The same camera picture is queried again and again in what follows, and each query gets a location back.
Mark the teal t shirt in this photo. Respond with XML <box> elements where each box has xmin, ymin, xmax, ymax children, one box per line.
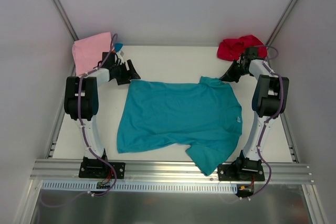
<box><xmin>117</xmin><ymin>77</ymin><xmax>243</xmax><ymax>176</ymax></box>
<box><xmin>114</xmin><ymin>43</ymin><xmax>123</xmax><ymax>52</ymax></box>

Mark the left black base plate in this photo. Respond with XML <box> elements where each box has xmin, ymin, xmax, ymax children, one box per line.
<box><xmin>78</xmin><ymin>157</ymin><xmax>125</xmax><ymax>179</ymax></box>

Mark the right aluminium frame post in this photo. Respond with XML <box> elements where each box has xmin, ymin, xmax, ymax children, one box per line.
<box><xmin>266</xmin><ymin>0</ymin><xmax>299</xmax><ymax>45</ymax></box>

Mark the left aluminium frame post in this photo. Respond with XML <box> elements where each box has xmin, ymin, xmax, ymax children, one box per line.
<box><xmin>51</xmin><ymin>0</ymin><xmax>78</xmax><ymax>41</ymax></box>

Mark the white slotted cable duct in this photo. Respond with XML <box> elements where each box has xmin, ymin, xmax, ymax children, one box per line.
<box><xmin>41</xmin><ymin>180</ymin><xmax>237</xmax><ymax>194</ymax></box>

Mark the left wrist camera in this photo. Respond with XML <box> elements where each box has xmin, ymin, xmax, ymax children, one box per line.
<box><xmin>115</xmin><ymin>50</ymin><xmax>125</xmax><ymax>64</ymax></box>

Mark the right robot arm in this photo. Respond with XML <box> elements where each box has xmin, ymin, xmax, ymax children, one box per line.
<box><xmin>220</xmin><ymin>45</ymin><xmax>289</xmax><ymax>181</ymax></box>

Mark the crumpled red t shirt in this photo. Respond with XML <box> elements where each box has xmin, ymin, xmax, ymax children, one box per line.
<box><xmin>217</xmin><ymin>35</ymin><xmax>264</xmax><ymax>61</ymax></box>

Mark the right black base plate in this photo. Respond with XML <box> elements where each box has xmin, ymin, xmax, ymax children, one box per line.
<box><xmin>217</xmin><ymin>164</ymin><xmax>265</xmax><ymax>182</ymax></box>

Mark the folded pink t shirt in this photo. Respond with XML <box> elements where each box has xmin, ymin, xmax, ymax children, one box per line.
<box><xmin>72</xmin><ymin>32</ymin><xmax>111</xmax><ymax>76</ymax></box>

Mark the folded teal t shirt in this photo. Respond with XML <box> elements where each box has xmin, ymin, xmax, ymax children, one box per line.
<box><xmin>114</xmin><ymin>43</ymin><xmax>123</xmax><ymax>52</ymax></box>

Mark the aluminium mounting rail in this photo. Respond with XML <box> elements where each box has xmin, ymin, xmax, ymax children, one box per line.
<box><xmin>30</xmin><ymin>158</ymin><xmax>314</xmax><ymax>185</ymax></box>

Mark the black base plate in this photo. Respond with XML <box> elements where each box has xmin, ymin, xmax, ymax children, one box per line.
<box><xmin>217</xmin><ymin>164</ymin><xmax>265</xmax><ymax>182</ymax></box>
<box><xmin>78</xmin><ymin>157</ymin><xmax>125</xmax><ymax>179</ymax></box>

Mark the aluminium frame post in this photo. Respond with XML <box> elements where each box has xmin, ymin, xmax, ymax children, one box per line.
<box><xmin>266</xmin><ymin>0</ymin><xmax>299</xmax><ymax>45</ymax></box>
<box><xmin>51</xmin><ymin>0</ymin><xmax>78</xmax><ymax>41</ymax></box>

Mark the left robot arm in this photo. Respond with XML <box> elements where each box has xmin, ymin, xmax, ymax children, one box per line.
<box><xmin>64</xmin><ymin>50</ymin><xmax>141</xmax><ymax>178</ymax></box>

